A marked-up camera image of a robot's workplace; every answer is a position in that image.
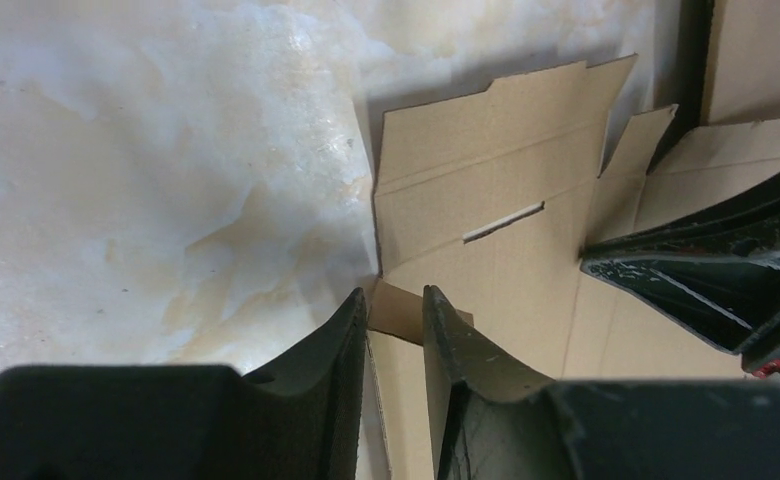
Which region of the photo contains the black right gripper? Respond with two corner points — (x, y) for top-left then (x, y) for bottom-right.
(580, 172), (780, 381)

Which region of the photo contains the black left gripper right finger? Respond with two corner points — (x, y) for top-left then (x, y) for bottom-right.
(423, 285), (780, 479)

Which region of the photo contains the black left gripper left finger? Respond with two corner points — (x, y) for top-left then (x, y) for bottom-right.
(0, 289), (367, 479)

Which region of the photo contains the cardboard box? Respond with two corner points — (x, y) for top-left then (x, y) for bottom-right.
(370, 56), (780, 479)

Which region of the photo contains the cardboard sheet pile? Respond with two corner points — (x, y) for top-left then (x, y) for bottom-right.
(701, 0), (780, 125)

